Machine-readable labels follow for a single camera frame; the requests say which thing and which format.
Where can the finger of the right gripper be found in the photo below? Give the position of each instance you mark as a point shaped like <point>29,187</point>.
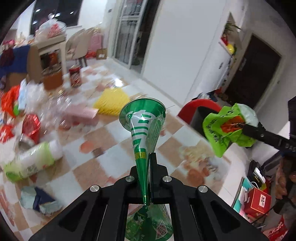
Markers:
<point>261,134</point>

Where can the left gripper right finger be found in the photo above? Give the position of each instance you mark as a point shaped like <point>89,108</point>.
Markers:
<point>197,213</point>

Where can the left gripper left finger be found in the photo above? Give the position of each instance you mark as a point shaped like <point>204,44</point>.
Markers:
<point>99,213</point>

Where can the green plastic wrapper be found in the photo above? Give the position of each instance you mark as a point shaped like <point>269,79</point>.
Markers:
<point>225,128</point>

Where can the blue teal torn packet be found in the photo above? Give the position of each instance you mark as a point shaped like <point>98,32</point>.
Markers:
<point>37,199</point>

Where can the green white drink bottle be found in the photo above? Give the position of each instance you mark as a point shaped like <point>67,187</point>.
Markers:
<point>34,160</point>

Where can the pink Lazy Fun box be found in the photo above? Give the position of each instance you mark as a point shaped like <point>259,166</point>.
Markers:
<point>80,114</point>

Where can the crushed green can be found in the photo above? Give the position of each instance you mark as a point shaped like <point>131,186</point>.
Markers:
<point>144,118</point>

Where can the yellow foam fruit net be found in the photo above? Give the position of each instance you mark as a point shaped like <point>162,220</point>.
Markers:
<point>111,101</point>

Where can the clear plastic packaging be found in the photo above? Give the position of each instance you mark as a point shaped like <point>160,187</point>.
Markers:
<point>48,106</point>

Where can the red green carton box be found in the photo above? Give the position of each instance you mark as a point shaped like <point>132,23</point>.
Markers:
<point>7,132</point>

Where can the right hand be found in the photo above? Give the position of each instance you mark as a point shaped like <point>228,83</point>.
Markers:
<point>284,178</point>

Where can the dark entrance door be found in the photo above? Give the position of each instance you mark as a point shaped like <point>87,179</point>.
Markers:
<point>253,76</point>

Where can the red plastic bucket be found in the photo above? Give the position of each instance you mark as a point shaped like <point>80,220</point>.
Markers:
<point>206,106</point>

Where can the red round foil lid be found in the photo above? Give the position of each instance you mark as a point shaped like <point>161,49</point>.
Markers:
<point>31,127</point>

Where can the brown sleeved glass cup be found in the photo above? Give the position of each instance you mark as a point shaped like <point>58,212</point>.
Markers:
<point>52,78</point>

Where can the red cartoon drink can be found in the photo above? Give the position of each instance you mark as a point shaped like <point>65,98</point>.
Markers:
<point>75,77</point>

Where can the orange plastic bag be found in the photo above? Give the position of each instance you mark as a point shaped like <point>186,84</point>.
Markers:
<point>8,100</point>

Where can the cardboard box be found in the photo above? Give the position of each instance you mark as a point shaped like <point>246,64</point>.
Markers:
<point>34,71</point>

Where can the sliding glass door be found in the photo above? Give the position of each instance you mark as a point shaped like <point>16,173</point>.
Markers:
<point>134,22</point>

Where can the blue cloth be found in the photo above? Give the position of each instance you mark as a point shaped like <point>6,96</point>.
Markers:
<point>14,60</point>

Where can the beige dining chair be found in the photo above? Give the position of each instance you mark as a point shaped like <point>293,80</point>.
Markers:
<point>77,46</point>

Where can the pink plastic stool stack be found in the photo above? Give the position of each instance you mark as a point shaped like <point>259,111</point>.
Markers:
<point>95,42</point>

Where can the white side table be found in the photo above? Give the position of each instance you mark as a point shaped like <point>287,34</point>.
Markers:
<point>57,43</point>

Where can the white plastic shopping bag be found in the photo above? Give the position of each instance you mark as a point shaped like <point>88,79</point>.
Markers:
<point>49,29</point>

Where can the dark window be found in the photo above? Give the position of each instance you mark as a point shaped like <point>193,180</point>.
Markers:
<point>66,11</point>

